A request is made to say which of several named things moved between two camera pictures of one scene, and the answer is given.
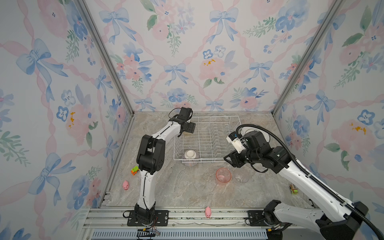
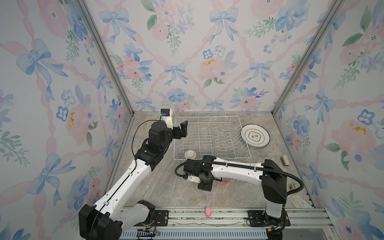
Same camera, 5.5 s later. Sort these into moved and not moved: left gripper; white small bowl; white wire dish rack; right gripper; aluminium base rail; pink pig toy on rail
Moved: left gripper; right gripper
Not moved: pink pig toy on rail; white small bowl; white wire dish rack; aluminium base rail
